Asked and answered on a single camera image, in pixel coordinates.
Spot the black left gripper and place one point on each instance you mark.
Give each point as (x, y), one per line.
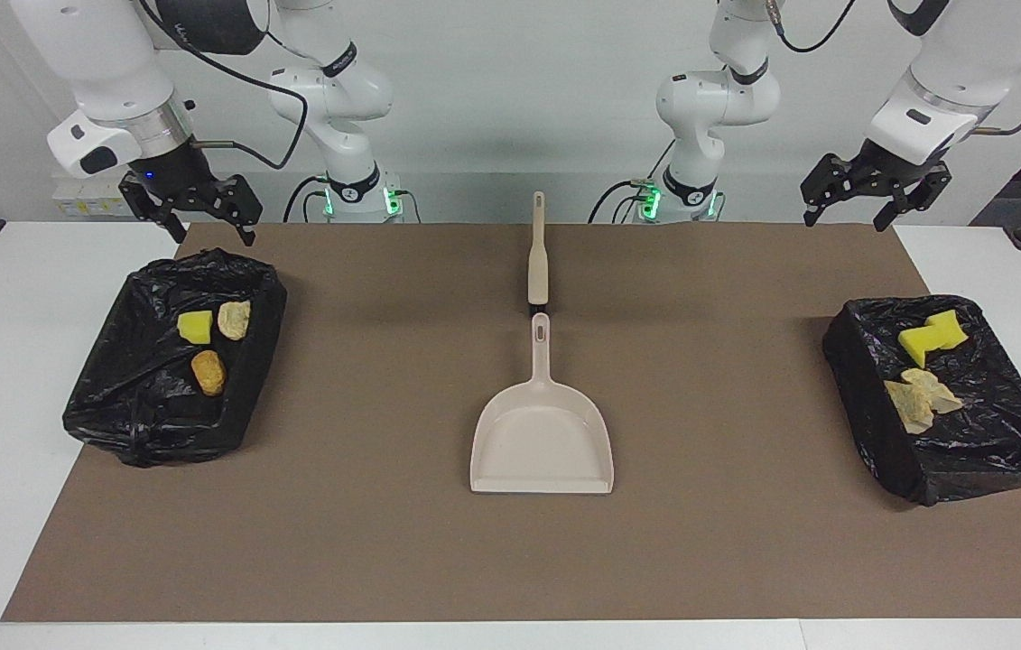
(885, 167)

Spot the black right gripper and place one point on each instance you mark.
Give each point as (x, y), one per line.
(180, 173)

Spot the pale beige crust piece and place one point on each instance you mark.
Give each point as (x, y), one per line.
(234, 320)

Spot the chunky yellow sponge piece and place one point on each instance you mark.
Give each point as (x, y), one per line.
(195, 327)

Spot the notched yellow sponge piece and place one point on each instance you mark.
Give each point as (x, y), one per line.
(932, 336)

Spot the brown bread roll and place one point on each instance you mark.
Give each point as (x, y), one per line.
(208, 372)

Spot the pale flaky pastry piece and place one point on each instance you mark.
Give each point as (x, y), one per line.
(921, 397)

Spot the beige hand brush black bristles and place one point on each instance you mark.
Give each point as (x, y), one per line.
(538, 262)

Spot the beige plastic dustpan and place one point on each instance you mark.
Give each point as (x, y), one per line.
(542, 433)

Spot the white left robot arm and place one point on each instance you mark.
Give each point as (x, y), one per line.
(718, 99)

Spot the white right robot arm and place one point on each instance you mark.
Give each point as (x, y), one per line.
(104, 63)

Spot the bin lined with black bag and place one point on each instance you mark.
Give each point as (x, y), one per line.
(979, 451)
(140, 415)

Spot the brown table mat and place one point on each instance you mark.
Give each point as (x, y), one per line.
(564, 560)

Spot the white wall socket box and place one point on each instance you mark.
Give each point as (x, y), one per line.
(81, 200)

